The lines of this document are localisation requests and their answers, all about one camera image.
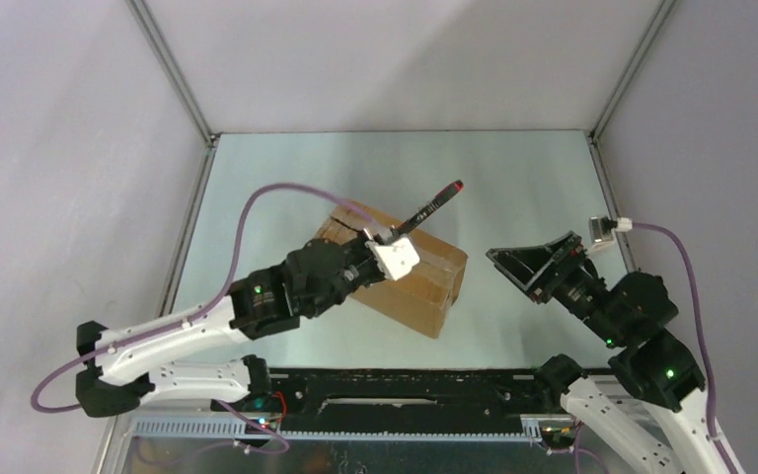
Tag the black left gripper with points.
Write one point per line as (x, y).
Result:
(359, 244)

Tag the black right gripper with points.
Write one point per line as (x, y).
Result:
(527, 266)

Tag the brown cardboard express box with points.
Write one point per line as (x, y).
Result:
(422, 299)

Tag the red black utility knife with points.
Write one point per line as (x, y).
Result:
(389, 234)

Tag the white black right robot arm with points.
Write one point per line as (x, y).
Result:
(651, 365)

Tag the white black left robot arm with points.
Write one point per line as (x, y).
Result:
(127, 368)

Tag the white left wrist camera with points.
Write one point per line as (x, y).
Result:
(396, 259)

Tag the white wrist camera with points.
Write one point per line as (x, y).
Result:
(603, 231)
(396, 259)

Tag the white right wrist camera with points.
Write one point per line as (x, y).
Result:
(603, 231)

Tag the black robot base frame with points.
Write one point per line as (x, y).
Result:
(395, 404)

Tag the aluminium right corner post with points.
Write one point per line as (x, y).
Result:
(655, 26)

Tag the aluminium corner post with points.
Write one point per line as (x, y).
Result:
(155, 38)
(655, 26)

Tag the aluminium left corner post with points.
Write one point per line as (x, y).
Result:
(155, 38)

